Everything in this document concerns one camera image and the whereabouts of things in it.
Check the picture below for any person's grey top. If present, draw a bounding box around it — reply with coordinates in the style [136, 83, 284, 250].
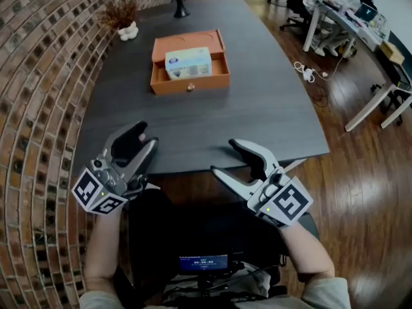
[78, 277, 352, 309]

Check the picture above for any white desk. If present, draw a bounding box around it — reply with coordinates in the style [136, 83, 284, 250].
[302, 0, 412, 132]

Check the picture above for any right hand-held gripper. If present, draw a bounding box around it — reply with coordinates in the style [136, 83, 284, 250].
[211, 138, 314, 229]

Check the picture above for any person's left forearm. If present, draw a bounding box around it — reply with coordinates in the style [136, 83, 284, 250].
[83, 208, 130, 290]

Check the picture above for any white cable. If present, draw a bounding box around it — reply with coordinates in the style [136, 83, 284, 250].
[293, 61, 330, 80]

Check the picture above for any black lamp base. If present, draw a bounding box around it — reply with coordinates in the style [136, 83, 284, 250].
[170, 0, 191, 19]

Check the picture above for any yellow cardboard box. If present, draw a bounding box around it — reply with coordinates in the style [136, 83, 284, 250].
[379, 40, 406, 65]

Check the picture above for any small black screen device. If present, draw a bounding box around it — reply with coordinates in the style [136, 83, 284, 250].
[178, 253, 230, 275]

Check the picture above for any black office chair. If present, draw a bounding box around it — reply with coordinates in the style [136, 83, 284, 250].
[279, 0, 310, 32]

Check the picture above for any pale blue tissues pack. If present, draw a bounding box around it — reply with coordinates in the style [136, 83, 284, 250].
[164, 46, 213, 81]

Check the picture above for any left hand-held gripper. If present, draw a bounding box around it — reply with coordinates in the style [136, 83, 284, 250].
[71, 120, 160, 217]

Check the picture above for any orange box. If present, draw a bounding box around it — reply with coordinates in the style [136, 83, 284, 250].
[149, 28, 231, 97]

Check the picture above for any white bubble vase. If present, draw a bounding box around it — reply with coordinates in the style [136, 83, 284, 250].
[117, 21, 140, 42]

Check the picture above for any open laptop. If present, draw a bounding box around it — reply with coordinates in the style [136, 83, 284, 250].
[353, 2, 379, 23]

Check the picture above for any dried brown plant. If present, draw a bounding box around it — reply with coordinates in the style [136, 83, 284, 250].
[97, 0, 140, 30]

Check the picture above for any person's right forearm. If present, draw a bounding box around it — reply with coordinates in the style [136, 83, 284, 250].
[277, 218, 336, 285]

